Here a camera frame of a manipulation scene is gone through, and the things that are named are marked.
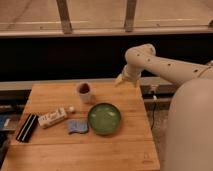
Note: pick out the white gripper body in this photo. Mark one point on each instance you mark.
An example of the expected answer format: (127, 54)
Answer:
(131, 73)

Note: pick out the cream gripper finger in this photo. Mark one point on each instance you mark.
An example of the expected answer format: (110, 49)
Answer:
(137, 83)
(119, 80)

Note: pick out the green ceramic bowl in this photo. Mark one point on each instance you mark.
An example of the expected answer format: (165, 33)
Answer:
(104, 118)

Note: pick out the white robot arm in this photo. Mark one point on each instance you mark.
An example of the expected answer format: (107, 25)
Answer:
(189, 134)

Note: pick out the blue sponge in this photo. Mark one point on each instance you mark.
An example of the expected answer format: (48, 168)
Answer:
(77, 126)

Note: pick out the white rectangular box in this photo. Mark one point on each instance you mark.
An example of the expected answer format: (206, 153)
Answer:
(49, 119)

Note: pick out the black striped case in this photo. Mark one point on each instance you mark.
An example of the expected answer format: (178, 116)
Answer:
(27, 128)

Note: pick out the white wall plug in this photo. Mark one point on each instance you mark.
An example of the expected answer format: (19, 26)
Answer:
(153, 90)

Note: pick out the right metal window post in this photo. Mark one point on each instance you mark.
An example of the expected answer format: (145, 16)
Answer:
(130, 15)

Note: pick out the metal window post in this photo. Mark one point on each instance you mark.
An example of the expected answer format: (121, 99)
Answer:
(130, 15)
(64, 16)

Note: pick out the left metal window post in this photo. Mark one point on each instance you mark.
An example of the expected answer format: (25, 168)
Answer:
(64, 16)

